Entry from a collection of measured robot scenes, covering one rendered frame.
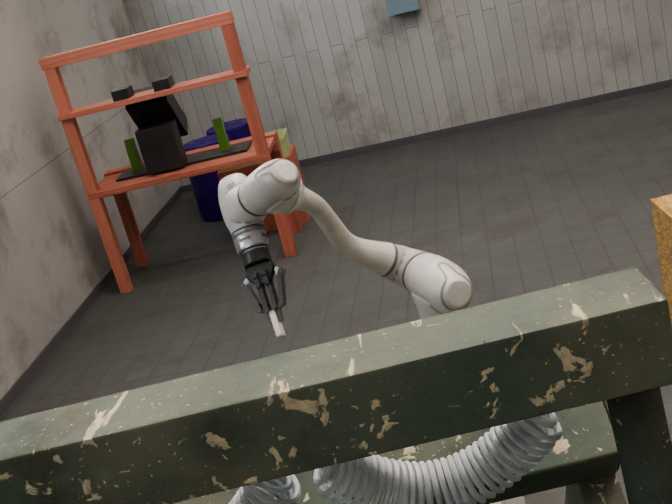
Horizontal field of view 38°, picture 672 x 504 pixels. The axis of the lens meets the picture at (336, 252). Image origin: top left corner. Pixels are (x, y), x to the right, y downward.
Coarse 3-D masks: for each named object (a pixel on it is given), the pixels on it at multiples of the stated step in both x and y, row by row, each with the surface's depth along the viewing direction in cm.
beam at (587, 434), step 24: (576, 408) 147; (600, 408) 147; (480, 432) 148; (576, 432) 145; (600, 432) 145; (384, 456) 148; (408, 456) 148; (432, 456) 147; (552, 456) 144; (576, 456) 144; (600, 456) 143; (312, 480) 148; (528, 480) 145; (552, 480) 147; (576, 480) 150
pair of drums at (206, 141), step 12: (240, 120) 1055; (228, 132) 1021; (240, 132) 1025; (192, 144) 995; (204, 144) 979; (192, 180) 993; (204, 180) 984; (216, 180) 983; (204, 192) 990; (216, 192) 987; (204, 204) 996; (216, 204) 991; (204, 216) 1005; (216, 216) 996
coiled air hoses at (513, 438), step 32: (480, 448) 114; (512, 448) 111; (544, 448) 111; (288, 480) 114; (320, 480) 112; (352, 480) 118; (384, 480) 113; (416, 480) 114; (448, 480) 114; (480, 480) 118; (512, 480) 113
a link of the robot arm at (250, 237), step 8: (256, 224) 254; (240, 232) 253; (248, 232) 253; (256, 232) 253; (264, 232) 256; (240, 240) 253; (248, 240) 253; (256, 240) 253; (264, 240) 254; (240, 248) 253; (248, 248) 254
